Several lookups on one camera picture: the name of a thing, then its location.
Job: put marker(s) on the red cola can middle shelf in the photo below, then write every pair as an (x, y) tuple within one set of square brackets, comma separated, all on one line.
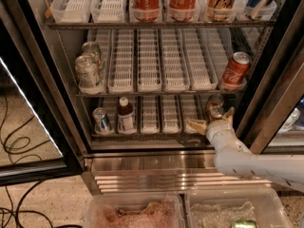
[(236, 68)]

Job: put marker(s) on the red cola can top left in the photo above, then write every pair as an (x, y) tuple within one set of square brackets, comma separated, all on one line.
[(146, 10)]

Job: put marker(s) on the steel fridge base grille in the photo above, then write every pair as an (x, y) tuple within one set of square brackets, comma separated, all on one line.
[(149, 171)]

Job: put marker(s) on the rear silver green can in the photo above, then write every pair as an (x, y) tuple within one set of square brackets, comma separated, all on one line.
[(93, 49)]

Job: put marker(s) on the red cola can top right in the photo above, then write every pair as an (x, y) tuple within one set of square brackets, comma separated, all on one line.
[(182, 10)]

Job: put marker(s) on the gold black can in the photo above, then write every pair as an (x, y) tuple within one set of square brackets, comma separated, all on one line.
[(219, 10)]

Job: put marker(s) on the top wire shelf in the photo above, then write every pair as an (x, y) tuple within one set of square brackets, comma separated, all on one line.
[(161, 25)]

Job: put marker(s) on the clear plastic bin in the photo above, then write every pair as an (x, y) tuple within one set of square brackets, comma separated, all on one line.
[(135, 210), (219, 207)]

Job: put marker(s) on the wire shelf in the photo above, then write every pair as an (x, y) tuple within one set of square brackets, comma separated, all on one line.
[(159, 93), (156, 136), (161, 25)]

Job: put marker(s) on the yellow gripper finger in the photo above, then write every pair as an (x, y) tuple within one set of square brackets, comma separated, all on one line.
[(229, 115), (199, 125)]

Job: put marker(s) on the green can in bin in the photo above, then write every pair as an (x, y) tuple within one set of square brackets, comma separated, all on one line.
[(244, 224)]

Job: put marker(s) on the middle wire shelf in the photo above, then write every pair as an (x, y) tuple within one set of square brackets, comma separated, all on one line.
[(159, 93)]

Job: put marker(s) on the bottom wire shelf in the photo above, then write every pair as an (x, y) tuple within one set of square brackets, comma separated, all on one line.
[(156, 136)]

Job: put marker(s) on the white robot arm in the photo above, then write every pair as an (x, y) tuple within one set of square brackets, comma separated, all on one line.
[(233, 157)]

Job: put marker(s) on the front silver green can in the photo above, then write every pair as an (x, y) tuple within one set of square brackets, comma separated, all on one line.
[(87, 72)]

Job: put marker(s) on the red cola can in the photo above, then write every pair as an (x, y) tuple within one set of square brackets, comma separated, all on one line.
[(182, 10), (146, 10)]

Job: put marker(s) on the brown bottle white cap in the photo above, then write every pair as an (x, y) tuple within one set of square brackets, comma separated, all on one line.
[(126, 115)]

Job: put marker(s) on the right clear plastic bin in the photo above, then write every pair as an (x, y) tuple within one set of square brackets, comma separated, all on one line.
[(219, 207)]

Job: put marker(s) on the orange can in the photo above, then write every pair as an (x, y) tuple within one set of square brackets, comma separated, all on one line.
[(214, 100), (215, 113)]

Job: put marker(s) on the blue silver can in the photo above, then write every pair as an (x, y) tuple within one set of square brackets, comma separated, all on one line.
[(102, 123)]

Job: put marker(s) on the glass fridge door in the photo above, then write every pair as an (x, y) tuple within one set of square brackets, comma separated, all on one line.
[(39, 140)]

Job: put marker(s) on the silver green can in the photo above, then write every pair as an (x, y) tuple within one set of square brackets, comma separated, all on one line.
[(87, 72), (93, 49)]

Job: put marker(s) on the left clear plastic bin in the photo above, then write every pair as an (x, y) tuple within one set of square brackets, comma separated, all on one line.
[(135, 210)]

